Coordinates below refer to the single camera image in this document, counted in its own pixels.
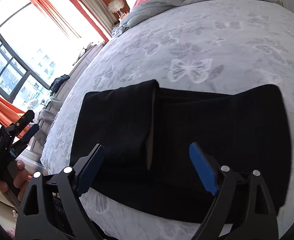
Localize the black pants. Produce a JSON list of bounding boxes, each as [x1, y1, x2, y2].
[[69, 80, 291, 223]]

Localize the person's left hand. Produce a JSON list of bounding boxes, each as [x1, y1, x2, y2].
[[0, 160, 29, 200]]

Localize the white window drawer cabinet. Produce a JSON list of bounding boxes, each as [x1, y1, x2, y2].
[[30, 43, 105, 155]]

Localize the dark blue garment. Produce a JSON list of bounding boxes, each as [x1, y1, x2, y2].
[[49, 74, 70, 93]]

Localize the window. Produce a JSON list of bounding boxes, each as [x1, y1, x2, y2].
[[0, 3, 50, 103]]

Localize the orange curtain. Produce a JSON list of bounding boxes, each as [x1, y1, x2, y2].
[[30, 0, 113, 43]]

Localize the grey butterfly bedspread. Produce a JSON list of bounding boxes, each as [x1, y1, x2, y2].
[[41, 0, 294, 236]]

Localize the white feather lamp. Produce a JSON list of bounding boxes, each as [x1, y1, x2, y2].
[[108, 0, 125, 21]]

